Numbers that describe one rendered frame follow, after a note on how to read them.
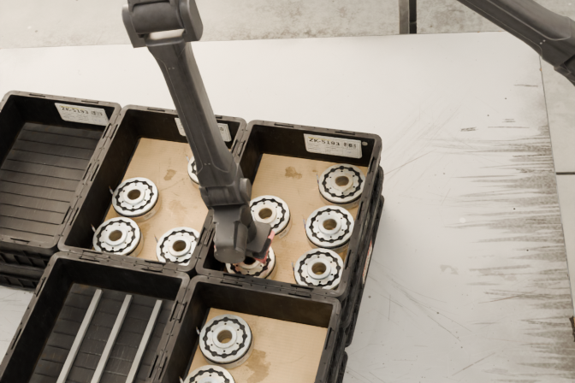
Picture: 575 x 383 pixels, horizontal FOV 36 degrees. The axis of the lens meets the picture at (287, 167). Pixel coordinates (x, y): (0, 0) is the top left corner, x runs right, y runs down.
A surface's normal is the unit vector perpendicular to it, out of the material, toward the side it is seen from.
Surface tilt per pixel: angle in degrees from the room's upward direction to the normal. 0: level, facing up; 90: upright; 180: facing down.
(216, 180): 81
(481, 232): 0
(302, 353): 0
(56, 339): 0
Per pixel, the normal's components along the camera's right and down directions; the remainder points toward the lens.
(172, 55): -0.11, 0.69
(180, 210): -0.12, -0.61
